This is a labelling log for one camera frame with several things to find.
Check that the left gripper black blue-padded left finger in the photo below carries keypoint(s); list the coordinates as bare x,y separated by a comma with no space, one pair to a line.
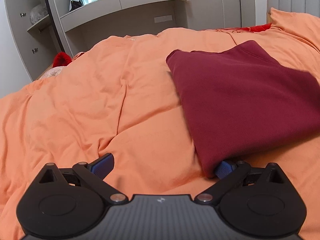
92,176

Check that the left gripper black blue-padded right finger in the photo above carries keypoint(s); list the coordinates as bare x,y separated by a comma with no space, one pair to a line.
230,176

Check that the dark red garment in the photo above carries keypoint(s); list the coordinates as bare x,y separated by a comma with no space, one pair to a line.
242,101

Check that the orange duvet cover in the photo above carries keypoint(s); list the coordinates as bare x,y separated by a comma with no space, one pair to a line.
119,97

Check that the floral patterned pillow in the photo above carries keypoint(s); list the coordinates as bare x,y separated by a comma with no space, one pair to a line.
52,72

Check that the red plush item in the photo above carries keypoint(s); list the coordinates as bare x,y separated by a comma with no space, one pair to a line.
61,60

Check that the grey built-in desk shelf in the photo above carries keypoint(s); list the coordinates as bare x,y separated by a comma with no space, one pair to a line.
94,22

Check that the red bed sheet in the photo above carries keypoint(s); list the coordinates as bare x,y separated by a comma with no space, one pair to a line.
256,28

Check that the clear plastic bag on shelf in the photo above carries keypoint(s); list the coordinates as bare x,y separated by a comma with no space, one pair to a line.
37,13

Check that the black bag on sill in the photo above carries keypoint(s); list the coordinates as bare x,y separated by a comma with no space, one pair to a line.
75,5

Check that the grey wardrobe cabinet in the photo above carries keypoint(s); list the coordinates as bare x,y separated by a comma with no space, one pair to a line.
38,43

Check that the white wall socket plate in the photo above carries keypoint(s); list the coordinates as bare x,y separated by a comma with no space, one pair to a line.
161,19

